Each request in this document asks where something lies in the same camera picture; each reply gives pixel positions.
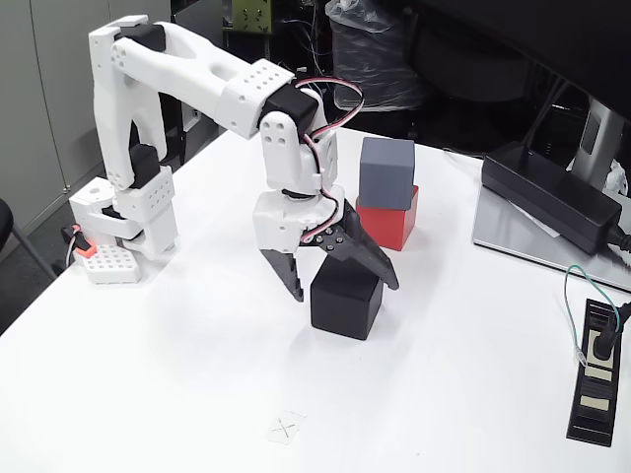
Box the green wire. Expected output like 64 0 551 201
562 263 620 368

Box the crumpled white paper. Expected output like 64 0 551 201
603 161 631 199

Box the red white black servo cable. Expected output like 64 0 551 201
294 77 367 246

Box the black power strip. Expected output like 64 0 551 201
565 297 625 448

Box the black monitor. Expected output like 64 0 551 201
412 0 631 120

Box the silver monitor base plate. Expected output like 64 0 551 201
471 184 631 292

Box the black power plug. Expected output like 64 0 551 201
590 301 631 360

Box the red cube block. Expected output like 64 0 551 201
354 184 420 253

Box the orange connector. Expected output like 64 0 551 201
72 224 97 258

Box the black power adapter brick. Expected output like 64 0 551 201
480 141 624 255

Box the grey cube block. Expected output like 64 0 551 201
358 137 417 213

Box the silver monitor stand neck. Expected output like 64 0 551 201
565 95 626 191

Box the black chair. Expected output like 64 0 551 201
0 197 58 283

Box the black adapter power cable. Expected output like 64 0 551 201
601 222 631 270

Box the clear tape with X mark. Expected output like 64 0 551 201
266 409 309 443

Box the white perforated table clamp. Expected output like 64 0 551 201
80 243 144 287

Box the black cube block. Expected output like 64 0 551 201
309 255 386 342

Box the green perforated panel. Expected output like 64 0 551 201
230 0 274 35

